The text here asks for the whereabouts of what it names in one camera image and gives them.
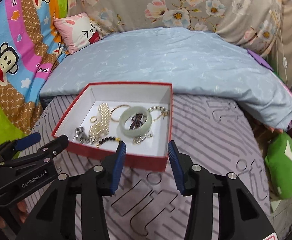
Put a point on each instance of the gold bangle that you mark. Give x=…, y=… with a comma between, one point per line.
x=117, y=111

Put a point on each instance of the red jewelry box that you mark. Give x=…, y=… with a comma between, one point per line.
x=91, y=109

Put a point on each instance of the green plush toy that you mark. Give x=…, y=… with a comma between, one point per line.
x=279, y=163

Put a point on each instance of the silver wrist watch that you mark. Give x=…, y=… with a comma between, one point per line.
x=81, y=136

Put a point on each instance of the purple cloth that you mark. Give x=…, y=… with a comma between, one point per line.
x=260, y=60

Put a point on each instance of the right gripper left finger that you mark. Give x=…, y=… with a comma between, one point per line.
x=53, y=216

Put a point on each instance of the pink cat pillow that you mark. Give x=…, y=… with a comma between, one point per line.
x=78, y=31

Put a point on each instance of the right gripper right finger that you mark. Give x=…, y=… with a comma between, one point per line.
x=240, y=216

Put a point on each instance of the left hand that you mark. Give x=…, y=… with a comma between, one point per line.
x=21, y=212

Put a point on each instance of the grey floral blanket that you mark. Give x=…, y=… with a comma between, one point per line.
x=263, y=26

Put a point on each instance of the colourful monkey cartoon bedsheet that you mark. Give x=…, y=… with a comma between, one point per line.
x=30, y=49

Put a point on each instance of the pale green jade bangle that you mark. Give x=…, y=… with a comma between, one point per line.
x=125, y=121

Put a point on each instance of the purple crystal bow brooch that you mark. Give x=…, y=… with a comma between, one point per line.
x=137, y=121

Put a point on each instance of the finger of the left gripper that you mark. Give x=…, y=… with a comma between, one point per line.
x=9, y=148
x=23, y=176

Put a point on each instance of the light blue quilt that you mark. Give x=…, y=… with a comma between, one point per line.
x=194, y=62

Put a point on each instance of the gold chain charm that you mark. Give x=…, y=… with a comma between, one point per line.
x=138, y=140

